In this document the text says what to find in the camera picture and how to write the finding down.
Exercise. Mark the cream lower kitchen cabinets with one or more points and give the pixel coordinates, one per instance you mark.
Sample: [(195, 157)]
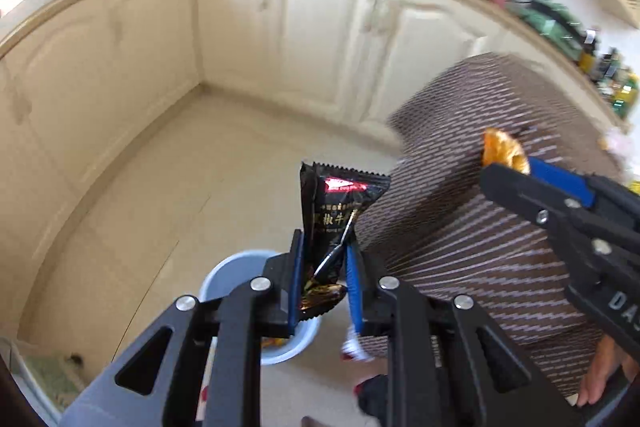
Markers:
[(320, 32)]

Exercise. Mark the clear plastic bag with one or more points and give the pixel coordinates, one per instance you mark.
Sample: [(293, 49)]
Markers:
[(616, 142)]

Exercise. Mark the person's right hand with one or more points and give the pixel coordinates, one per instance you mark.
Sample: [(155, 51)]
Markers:
[(602, 372)]

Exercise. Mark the large brown sauce bottle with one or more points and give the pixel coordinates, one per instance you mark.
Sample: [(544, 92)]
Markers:
[(590, 49)]

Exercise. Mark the orange snack packet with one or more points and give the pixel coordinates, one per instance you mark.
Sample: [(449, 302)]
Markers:
[(500, 148)]

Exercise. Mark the green bottle yellow label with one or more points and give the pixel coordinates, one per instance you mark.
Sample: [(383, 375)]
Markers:
[(627, 97)]

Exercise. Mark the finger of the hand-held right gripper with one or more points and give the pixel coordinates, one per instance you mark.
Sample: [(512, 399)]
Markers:
[(560, 179), (520, 197)]

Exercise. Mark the brown polka dot tablecloth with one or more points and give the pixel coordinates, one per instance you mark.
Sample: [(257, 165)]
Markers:
[(475, 257)]

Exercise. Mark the red white shoe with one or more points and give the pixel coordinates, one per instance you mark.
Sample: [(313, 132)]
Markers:
[(356, 347)]

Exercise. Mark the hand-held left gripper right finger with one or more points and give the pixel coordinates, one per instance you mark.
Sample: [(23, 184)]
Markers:
[(356, 292)]

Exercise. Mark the green multi cooker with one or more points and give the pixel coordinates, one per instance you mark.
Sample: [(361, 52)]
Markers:
[(550, 24)]

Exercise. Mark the pale blue trash bin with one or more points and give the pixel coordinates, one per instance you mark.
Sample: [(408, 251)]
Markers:
[(225, 272)]

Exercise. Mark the black snack wrapper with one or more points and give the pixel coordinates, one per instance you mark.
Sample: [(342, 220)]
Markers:
[(325, 207)]

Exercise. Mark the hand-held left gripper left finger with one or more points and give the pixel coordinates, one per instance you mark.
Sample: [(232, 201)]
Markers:
[(296, 282)]

